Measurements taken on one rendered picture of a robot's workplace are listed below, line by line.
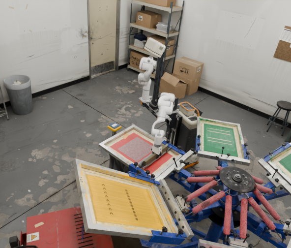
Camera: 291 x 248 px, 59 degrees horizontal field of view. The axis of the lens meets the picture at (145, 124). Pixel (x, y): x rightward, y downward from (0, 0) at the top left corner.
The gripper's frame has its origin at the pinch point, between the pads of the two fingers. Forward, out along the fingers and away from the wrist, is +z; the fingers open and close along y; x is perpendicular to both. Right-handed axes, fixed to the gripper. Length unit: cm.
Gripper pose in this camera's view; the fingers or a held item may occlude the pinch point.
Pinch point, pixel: (155, 155)
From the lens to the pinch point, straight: 279.5
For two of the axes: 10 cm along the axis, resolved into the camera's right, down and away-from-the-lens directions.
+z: -0.9, 8.2, 5.6
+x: -6.5, 3.8, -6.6
